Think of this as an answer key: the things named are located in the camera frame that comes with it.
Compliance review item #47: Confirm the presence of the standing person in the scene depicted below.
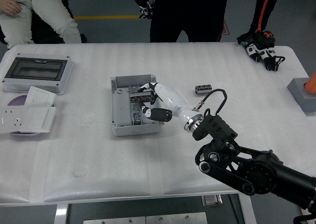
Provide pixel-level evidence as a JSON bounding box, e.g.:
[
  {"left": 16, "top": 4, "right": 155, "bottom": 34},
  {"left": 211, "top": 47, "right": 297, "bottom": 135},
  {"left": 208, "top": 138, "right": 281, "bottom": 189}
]
[{"left": 149, "top": 0, "right": 230, "bottom": 43}]

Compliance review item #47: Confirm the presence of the metal mounting rail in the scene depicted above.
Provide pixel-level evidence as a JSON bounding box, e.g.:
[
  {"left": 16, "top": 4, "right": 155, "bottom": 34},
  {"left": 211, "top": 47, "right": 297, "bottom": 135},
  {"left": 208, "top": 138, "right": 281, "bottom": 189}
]
[{"left": 128, "top": 85, "right": 144, "bottom": 126}]

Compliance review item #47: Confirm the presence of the grey open junction box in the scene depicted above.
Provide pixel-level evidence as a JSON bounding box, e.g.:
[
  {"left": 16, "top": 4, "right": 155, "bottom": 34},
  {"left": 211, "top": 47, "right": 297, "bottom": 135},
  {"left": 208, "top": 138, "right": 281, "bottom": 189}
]
[{"left": 110, "top": 74, "right": 165, "bottom": 137}]

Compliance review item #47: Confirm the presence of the dark cylindrical battery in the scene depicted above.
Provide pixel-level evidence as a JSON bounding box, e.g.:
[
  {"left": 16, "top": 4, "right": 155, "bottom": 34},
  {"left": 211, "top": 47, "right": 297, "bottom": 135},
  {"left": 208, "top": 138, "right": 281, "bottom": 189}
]
[
  {"left": 128, "top": 91, "right": 155, "bottom": 103},
  {"left": 195, "top": 85, "right": 213, "bottom": 95}
]

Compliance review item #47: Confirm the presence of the purple plate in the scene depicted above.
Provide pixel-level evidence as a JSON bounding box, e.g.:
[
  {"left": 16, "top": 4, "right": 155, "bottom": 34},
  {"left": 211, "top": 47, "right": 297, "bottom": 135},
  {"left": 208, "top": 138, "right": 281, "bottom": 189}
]
[{"left": 6, "top": 94, "right": 44, "bottom": 137}]

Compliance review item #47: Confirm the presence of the seated person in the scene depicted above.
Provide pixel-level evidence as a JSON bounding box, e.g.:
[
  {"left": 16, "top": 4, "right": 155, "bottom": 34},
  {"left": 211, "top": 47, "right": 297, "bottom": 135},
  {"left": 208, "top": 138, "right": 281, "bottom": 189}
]
[{"left": 0, "top": 0, "right": 82, "bottom": 49}]

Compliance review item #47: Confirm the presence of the white table frame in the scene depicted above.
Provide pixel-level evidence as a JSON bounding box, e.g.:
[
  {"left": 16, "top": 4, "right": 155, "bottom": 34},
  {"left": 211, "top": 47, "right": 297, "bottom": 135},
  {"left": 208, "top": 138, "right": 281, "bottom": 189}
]
[{"left": 53, "top": 193, "right": 257, "bottom": 224}]

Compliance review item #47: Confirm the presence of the orange cone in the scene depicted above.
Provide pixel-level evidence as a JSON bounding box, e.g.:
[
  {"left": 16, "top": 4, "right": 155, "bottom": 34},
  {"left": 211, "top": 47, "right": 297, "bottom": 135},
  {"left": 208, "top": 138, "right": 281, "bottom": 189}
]
[{"left": 303, "top": 72, "right": 316, "bottom": 94}]

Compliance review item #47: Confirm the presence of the seated person's hand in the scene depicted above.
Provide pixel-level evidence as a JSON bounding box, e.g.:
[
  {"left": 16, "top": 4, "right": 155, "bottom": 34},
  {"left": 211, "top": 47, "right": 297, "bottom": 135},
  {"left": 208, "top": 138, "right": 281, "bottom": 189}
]
[{"left": 0, "top": 0, "right": 23, "bottom": 15}]

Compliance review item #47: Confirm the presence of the white switch panel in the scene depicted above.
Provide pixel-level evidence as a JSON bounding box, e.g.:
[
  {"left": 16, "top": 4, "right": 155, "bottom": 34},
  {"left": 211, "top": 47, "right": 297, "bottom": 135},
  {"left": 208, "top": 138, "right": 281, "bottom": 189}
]
[
  {"left": 18, "top": 106, "right": 57, "bottom": 133},
  {"left": 24, "top": 86, "right": 56, "bottom": 108}
]

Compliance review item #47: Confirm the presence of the white foam mat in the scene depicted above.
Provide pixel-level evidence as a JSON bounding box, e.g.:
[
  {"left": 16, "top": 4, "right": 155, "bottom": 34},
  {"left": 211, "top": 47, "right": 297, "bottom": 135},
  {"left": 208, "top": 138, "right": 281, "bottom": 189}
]
[{"left": 0, "top": 42, "right": 316, "bottom": 205}]

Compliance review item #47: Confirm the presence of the grey metal plate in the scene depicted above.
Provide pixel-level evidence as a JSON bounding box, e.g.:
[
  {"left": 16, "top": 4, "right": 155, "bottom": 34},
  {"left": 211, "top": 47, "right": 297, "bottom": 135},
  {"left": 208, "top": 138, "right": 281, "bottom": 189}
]
[
  {"left": 83, "top": 216, "right": 146, "bottom": 224},
  {"left": 145, "top": 213, "right": 207, "bottom": 224}
]

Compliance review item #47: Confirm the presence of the grey base block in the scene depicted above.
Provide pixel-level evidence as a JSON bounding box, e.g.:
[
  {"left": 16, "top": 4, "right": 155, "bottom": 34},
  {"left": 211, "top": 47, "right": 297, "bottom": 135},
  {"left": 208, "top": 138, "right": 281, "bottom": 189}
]
[{"left": 287, "top": 77, "right": 316, "bottom": 116}]

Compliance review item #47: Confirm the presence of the black chair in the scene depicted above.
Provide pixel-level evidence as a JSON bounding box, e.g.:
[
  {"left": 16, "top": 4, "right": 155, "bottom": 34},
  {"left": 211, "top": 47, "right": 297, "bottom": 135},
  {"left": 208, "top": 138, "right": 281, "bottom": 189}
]
[{"left": 0, "top": 10, "right": 87, "bottom": 45}]

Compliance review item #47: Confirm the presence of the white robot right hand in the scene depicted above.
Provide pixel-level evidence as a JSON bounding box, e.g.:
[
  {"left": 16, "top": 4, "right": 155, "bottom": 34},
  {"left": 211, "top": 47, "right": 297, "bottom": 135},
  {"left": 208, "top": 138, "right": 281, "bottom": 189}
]
[{"left": 137, "top": 82, "right": 198, "bottom": 130}]

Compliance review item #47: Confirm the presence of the standing person's left gloved hand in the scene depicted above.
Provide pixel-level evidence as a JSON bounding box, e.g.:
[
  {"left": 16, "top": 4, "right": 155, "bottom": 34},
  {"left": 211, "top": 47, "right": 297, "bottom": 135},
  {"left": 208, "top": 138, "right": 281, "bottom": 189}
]
[{"left": 236, "top": 30, "right": 286, "bottom": 72}]

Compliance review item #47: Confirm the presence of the grey metal bracket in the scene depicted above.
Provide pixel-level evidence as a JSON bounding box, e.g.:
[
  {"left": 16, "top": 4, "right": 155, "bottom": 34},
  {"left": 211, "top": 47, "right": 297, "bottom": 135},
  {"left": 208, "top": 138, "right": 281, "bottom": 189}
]
[{"left": 201, "top": 195, "right": 223, "bottom": 207}]

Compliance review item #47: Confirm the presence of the white socket panel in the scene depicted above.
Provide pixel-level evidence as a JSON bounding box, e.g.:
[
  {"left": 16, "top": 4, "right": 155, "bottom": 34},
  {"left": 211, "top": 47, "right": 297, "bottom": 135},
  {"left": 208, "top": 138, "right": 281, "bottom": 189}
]
[{"left": 0, "top": 106, "right": 28, "bottom": 135}]

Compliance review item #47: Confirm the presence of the standing person's right gloved hand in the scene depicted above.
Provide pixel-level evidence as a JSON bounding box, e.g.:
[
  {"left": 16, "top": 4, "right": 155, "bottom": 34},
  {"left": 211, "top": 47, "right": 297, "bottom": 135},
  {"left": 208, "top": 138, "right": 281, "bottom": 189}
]
[{"left": 131, "top": 0, "right": 156, "bottom": 20}]

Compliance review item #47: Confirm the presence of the grey distribution box dark window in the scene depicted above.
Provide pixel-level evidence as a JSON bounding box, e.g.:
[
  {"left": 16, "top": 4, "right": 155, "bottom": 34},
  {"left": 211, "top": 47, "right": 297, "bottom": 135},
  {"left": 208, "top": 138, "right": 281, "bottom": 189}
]
[{"left": 1, "top": 52, "right": 74, "bottom": 95}]

